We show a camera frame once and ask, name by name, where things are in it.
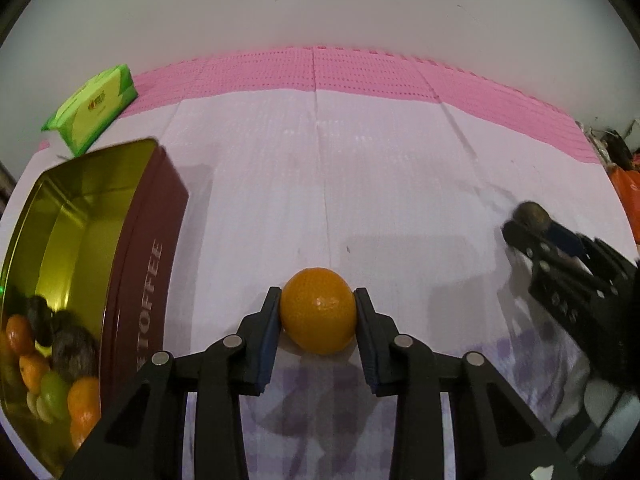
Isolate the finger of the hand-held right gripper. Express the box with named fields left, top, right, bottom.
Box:
left=501, top=220, right=621, bottom=302
left=547, top=222, right=639, bottom=282

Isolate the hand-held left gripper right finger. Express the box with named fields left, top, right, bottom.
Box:
left=354, top=287, right=581, bottom=480

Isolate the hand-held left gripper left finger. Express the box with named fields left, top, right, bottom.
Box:
left=60, top=286, right=283, bottom=480

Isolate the brown longan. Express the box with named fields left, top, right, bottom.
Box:
left=515, top=201, right=552, bottom=233
left=26, top=390, right=53, bottom=423

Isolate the small yellow-orange orange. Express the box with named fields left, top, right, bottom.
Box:
left=279, top=268, right=358, bottom=356

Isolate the maroon and gold tin box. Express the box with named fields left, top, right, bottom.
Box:
left=0, top=137, right=190, bottom=478

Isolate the dark round fruit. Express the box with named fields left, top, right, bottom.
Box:
left=50, top=329, right=100, bottom=386
left=52, top=310, right=91, bottom=336

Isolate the orange plastic bag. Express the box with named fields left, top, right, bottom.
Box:
left=610, top=167, right=640, bottom=246

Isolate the dark clutter pile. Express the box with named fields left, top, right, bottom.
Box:
left=580, top=120, right=640, bottom=171

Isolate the pink foam mat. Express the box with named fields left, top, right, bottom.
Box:
left=37, top=46, right=603, bottom=163

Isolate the green tissue pack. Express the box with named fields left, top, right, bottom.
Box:
left=41, top=64, right=138, bottom=157

